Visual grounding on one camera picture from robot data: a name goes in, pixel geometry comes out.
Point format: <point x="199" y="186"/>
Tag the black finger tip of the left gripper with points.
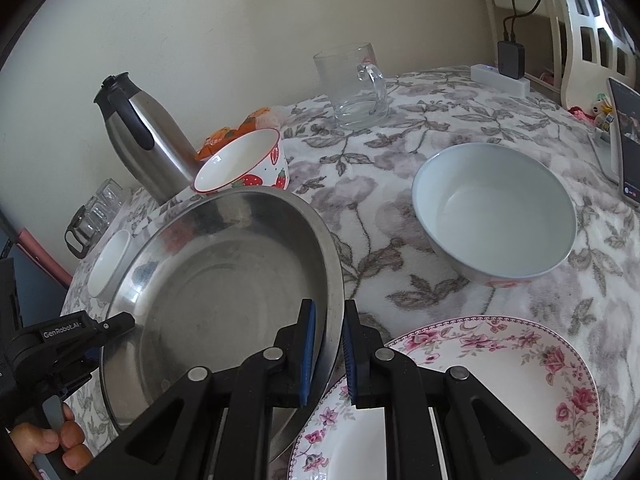
<point x="113" y="328"/>

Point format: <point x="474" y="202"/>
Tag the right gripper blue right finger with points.
<point x="351" y="342"/>

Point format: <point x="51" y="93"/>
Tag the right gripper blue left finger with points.
<point x="305" y="329"/>

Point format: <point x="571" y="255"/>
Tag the stainless steel round pan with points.
<point x="213" y="285"/>

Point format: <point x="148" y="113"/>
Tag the strawberry pattern bowl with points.
<point x="254" y="159"/>

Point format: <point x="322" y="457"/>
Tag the floral rimmed round plate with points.
<point x="483" y="397"/>

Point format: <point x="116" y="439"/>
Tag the person's left hand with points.
<point x="31" y="440"/>

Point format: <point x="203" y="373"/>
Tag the small white cup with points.
<point x="110" y="266"/>

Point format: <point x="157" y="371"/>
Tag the glass teapot with cups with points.
<point x="93" y="218"/>

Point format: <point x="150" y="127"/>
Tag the floral tablecloth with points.
<point x="360" y="183"/>

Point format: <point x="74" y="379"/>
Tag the stainless steel thermos jug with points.
<point x="146" y="138"/>

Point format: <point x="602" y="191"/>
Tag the pale blue ceramic bowl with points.
<point x="497" y="216"/>

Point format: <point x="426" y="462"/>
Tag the orange snack packet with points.
<point x="219" y="139"/>
<point x="264" y="118"/>

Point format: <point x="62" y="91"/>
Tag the clear glass mug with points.
<point x="354" y="84"/>

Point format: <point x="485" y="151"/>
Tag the white power strip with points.
<point x="490" y="76"/>

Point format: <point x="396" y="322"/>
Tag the black power adapter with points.
<point x="511" y="54"/>

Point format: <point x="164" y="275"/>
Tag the smartphone on stand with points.
<point x="616" y="138"/>

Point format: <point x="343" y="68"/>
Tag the white lattice shelf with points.
<point x="572" y="47"/>

